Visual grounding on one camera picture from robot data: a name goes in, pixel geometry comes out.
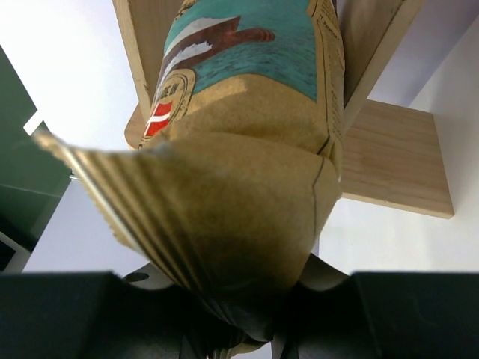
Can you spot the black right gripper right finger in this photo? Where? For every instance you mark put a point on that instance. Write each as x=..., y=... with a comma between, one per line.
x=378, y=315

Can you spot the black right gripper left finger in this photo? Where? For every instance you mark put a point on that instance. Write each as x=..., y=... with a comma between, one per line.
x=94, y=315

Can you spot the large kettle cooked chips bag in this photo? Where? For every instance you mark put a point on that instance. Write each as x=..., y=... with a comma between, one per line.
x=238, y=168

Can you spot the wooden two-tier shelf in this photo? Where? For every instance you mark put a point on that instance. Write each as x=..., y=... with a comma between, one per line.
x=392, y=155

